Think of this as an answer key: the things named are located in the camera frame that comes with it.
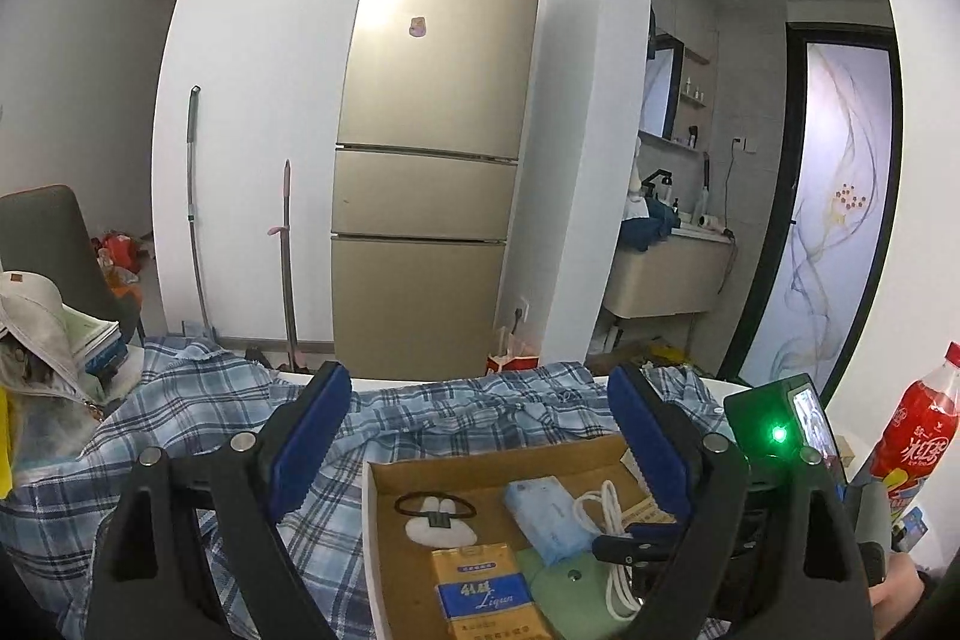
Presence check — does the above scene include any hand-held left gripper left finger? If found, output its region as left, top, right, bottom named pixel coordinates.
left=82, top=361, right=353, bottom=640

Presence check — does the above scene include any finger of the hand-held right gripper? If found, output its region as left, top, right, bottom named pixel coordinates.
left=592, top=524, right=680, bottom=564

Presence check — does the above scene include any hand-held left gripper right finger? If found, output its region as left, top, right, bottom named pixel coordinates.
left=606, top=362, right=878, bottom=640

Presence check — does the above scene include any white cable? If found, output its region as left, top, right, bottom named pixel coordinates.
left=574, top=481, right=646, bottom=620

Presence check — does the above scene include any green pouch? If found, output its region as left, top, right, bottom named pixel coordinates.
left=516, top=546, right=638, bottom=640

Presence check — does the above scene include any blue tissue pack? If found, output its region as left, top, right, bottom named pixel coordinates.
left=502, top=475, right=601, bottom=566

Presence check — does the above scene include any black hair tie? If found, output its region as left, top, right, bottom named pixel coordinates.
left=394, top=491, right=479, bottom=527

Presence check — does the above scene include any cardboard box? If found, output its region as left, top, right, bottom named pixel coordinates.
left=361, top=434, right=676, bottom=640

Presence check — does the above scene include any white soft pad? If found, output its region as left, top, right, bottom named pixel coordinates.
left=405, top=496, right=478, bottom=547

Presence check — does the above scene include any yellow and blue cigarette pack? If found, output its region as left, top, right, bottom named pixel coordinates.
left=430, top=542, right=556, bottom=640

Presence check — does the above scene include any person's right hand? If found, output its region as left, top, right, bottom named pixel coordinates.
left=870, top=560, right=938, bottom=640

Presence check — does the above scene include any blue plaid cloth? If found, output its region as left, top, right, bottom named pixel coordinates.
left=0, top=336, right=743, bottom=640

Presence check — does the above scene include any red soda bottle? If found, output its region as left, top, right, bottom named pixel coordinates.
left=855, top=341, right=960, bottom=528

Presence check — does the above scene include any red box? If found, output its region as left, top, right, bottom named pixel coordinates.
left=487, top=325, right=539, bottom=375

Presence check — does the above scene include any beige sink cabinet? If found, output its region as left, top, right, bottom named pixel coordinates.
left=604, top=235, right=740, bottom=319

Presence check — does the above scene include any small blue packet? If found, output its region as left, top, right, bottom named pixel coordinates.
left=892, top=505, right=931, bottom=551

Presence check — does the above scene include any black framed floral door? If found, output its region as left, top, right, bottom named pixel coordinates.
left=724, top=21, right=901, bottom=397

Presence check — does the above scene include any stack of books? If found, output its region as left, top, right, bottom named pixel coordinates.
left=64, top=302, right=128, bottom=378

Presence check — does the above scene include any red toy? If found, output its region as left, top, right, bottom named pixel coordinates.
left=94, top=231, right=143, bottom=289

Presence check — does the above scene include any white bag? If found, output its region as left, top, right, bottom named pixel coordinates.
left=0, top=271, right=121, bottom=420

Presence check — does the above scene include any yellow sheet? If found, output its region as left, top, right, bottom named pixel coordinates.
left=0, top=385, right=16, bottom=498

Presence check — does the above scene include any gold refrigerator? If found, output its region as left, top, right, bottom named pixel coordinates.
left=330, top=0, right=548, bottom=382

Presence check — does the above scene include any grey chair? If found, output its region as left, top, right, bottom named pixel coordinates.
left=0, top=184, right=147, bottom=341

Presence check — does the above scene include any green handled mop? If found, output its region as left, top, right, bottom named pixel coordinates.
left=185, top=83, right=218, bottom=337

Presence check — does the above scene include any wall shelf with bottles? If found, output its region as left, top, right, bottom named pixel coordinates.
left=679, top=44, right=713, bottom=150

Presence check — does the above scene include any wall mirror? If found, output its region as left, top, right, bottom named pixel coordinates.
left=641, top=32, right=685, bottom=140

